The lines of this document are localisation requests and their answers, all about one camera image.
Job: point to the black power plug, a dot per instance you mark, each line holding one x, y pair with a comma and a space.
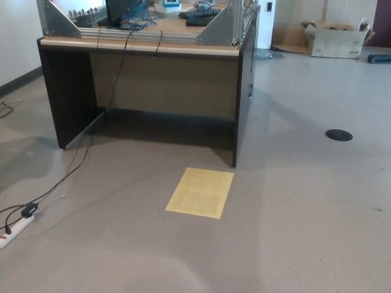
8, 229

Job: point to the white box with tag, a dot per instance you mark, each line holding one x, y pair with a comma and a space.
172, 7

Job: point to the open cardboard box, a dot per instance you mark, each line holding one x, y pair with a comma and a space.
336, 44

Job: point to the round black floor cover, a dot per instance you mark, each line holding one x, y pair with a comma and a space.
339, 135

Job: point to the aluminium profile frame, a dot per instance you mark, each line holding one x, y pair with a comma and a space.
62, 27

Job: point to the black computer keyboard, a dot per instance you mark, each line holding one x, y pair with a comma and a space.
201, 13

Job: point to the clear plastic wrap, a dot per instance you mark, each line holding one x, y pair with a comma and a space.
268, 54

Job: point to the black wall switch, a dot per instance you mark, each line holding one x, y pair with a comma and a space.
269, 7

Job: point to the black computer monitor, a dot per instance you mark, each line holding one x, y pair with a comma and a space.
122, 10

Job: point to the flat black box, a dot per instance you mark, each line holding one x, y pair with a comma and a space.
198, 22

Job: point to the flat cardboard sheet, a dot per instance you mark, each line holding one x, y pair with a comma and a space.
290, 39

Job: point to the white power strip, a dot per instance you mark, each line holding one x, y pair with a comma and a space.
15, 230

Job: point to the dark wooden desk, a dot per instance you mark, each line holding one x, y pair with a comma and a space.
168, 85

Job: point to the black power adapter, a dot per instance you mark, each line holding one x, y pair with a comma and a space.
30, 209

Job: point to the yellow paper sheet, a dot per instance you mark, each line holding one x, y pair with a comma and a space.
200, 193

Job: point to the black device with knobs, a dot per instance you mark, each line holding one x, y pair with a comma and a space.
87, 19

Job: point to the flat blue object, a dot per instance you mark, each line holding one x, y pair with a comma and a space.
380, 59

